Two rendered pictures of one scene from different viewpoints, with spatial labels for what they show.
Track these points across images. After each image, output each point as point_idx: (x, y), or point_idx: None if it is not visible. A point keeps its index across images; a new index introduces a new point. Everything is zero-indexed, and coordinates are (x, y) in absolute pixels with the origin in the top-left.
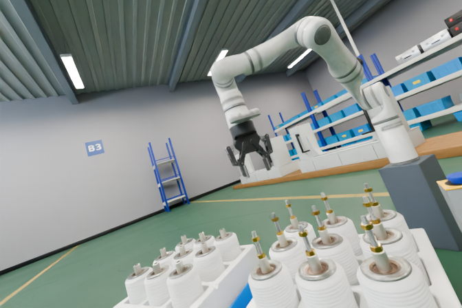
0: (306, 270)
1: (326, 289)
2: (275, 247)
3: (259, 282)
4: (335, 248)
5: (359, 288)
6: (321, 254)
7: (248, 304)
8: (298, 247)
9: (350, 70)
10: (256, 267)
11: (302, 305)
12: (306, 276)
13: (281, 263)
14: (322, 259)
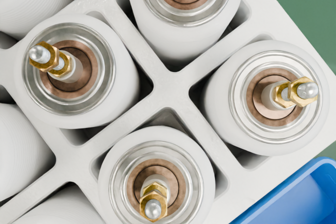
0: None
1: None
2: (187, 198)
3: (313, 63)
4: (85, 20)
5: (106, 1)
6: (121, 44)
7: (312, 156)
8: (137, 134)
9: None
10: (291, 132)
11: (220, 50)
12: None
13: (227, 89)
14: None
